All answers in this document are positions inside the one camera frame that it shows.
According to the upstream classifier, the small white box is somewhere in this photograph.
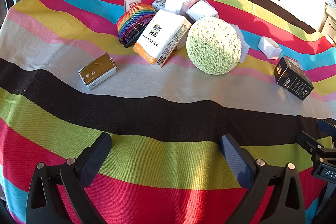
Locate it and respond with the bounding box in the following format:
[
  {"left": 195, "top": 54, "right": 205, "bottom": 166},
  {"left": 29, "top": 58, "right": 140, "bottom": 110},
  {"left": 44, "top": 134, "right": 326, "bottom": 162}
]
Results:
[{"left": 257, "top": 36, "right": 283, "bottom": 60}]

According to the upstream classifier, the plain white box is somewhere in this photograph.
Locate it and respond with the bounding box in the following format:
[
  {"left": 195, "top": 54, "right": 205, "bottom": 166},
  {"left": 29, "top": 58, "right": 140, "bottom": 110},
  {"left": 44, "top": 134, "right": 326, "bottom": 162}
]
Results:
[{"left": 228, "top": 23, "right": 250, "bottom": 63}]

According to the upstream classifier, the white and orange tissue pack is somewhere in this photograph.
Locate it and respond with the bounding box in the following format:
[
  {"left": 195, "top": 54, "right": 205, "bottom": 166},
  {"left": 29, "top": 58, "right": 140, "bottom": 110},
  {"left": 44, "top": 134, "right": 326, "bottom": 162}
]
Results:
[{"left": 133, "top": 9, "right": 192, "bottom": 68}]

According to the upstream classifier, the gold tissue pack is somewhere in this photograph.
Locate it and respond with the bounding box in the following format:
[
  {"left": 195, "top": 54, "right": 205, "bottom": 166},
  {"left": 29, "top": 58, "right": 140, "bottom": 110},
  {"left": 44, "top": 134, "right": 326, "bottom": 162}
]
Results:
[{"left": 78, "top": 53, "right": 117, "bottom": 90}]

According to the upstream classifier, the large white cardboard box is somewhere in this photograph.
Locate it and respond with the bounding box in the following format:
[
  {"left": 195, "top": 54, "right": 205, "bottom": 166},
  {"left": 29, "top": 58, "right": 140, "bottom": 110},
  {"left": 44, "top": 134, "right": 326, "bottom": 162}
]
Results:
[{"left": 164, "top": 0, "right": 208, "bottom": 16}]

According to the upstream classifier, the striped colourful tablecloth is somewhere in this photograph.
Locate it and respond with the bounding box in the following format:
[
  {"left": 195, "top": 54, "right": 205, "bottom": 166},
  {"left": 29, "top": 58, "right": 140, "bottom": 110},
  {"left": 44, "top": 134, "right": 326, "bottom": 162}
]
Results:
[{"left": 0, "top": 0, "right": 336, "bottom": 224}]

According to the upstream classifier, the rainbow webbing strap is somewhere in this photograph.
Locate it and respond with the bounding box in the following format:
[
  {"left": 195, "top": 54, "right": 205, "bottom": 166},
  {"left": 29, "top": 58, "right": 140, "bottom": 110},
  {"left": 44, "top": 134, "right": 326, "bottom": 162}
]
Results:
[{"left": 116, "top": 4, "right": 157, "bottom": 48}]

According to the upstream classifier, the white cardboard carton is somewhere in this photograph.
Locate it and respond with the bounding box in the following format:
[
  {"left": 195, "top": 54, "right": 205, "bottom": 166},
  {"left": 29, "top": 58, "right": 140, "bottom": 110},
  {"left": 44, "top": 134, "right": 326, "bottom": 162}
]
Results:
[{"left": 318, "top": 1, "right": 336, "bottom": 35}]

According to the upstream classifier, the white cube box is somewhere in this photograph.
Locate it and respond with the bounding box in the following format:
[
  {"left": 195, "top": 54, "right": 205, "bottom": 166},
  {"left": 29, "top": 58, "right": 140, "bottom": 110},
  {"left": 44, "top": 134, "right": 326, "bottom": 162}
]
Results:
[{"left": 185, "top": 0, "right": 219, "bottom": 23}]

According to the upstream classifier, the white box with dark print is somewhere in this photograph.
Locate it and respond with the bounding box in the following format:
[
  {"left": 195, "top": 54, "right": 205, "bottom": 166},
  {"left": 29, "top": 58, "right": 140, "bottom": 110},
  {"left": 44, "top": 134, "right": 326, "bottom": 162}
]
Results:
[{"left": 152, "top": 0, "right": 168, "bottom": 12}]

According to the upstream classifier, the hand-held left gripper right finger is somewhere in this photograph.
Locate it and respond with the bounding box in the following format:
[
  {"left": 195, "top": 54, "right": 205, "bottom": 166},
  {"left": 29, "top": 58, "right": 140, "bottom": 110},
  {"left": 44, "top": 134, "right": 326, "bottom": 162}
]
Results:
[{"left": 220, "top": 134, "right": 306, "bottom": 224}]

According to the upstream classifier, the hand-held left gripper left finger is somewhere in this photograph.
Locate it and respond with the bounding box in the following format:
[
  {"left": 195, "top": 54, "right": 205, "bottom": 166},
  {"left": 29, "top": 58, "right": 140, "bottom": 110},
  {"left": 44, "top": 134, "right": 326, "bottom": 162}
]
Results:
[{"left": 25, "top": 132, "right": 113, "bottom": 224}]

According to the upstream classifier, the green sponge ball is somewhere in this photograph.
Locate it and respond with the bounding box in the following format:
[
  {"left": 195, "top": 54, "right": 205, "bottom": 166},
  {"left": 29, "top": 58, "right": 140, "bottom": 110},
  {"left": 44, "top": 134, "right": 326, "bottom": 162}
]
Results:
[{"left": 186, "top": 17, "right": 242, "bottom": 75}]

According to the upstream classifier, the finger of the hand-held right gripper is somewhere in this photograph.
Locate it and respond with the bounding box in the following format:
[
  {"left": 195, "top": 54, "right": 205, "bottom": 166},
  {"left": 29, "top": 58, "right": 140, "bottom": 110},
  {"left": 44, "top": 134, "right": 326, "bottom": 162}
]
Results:
[
  {"left": 296, "top": 130, "right": 325, "bottom": 159},
  {"left": 317, "top": 119, "right": 336, "bottom": 136}
]

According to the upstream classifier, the black box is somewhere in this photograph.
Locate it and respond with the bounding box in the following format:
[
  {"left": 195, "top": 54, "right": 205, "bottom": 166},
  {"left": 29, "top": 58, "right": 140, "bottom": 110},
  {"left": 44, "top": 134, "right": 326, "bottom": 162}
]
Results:
[{"left": 273, "top": 55, "right": 314, "bottom": 101}]

